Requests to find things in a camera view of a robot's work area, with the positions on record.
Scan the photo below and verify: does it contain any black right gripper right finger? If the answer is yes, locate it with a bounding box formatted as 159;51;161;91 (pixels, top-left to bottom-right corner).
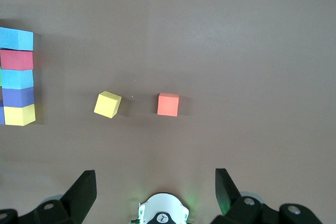
209;167;326;224

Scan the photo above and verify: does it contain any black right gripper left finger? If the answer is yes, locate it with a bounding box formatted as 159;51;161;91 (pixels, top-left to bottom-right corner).
0;169;98;224

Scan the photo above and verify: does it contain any yellow foam block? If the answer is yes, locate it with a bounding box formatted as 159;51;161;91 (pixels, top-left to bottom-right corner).
93;90;123;119
3;103;36;127

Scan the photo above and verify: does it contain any blue foam block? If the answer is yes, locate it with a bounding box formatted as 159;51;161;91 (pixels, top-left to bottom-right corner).
0;26;34;51
1;68;35;90

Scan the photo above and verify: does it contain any red foam block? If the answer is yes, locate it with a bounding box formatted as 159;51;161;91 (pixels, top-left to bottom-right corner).
0;49;34;71

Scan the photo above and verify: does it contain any orange foam block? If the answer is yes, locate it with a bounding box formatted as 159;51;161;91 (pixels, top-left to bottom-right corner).
157;92;180;117

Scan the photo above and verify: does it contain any brown table cover sheet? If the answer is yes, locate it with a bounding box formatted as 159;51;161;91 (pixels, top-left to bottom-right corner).
0;0;336;224

